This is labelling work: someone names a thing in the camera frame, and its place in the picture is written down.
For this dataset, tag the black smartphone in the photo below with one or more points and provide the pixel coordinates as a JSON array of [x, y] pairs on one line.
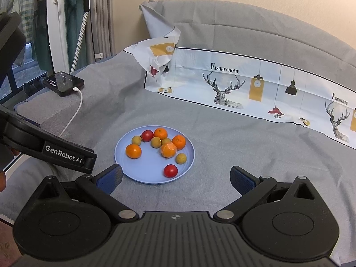
[[62, 83]]

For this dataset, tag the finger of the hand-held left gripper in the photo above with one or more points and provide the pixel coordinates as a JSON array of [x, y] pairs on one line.
[[89, 163]]

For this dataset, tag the person's left hand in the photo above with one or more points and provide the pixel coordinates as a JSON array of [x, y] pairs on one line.
[[2, 182]]

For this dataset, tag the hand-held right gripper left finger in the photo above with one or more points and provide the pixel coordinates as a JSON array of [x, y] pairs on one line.
[[110, 179]]

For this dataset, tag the pink fuzzy cloth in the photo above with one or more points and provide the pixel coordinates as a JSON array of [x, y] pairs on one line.
[[7, 247]]

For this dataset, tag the grey quilt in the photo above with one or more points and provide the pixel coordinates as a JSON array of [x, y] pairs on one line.
[[250, 25]]

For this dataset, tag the printed white pillow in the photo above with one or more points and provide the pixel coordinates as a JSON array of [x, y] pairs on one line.
[[194, 83]]

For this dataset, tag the blue plate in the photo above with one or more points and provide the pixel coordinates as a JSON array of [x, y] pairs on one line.
[[150, 167]]

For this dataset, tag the small orange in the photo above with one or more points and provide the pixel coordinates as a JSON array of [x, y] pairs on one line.
[[160, 133], [178, 141], [133, 151]]

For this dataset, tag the plastic-wrapped orange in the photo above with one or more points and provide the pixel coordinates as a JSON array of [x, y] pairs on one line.
[[168, 150]]

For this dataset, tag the large yellow-green citrus fruit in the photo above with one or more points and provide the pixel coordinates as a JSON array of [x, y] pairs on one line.
[[180, 158]]

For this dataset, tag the black phone holder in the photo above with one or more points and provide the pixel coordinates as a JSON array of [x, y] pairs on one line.
[[33, 86]]

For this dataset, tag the white window frame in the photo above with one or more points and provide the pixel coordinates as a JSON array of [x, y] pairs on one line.
[[55, 33]]

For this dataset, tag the yellow-green longan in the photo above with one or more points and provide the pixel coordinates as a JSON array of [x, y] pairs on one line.
[[166, 141], [136, 139], [155, 142]]

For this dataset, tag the white curtain clip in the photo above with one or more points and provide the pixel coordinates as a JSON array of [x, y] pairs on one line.
[[98, 55]]

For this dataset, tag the red cherry tomato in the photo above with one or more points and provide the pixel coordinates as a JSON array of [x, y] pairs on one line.
[[147, 135], [170, 170]]

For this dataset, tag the grey curtain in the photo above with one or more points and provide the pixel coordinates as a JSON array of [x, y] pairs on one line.
[[103, 19]]

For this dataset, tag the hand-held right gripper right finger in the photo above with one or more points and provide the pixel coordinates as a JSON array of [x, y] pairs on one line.
[[242, 179]]

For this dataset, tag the grey bed sheet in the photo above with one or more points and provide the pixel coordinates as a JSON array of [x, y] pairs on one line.
[[236, 158]]

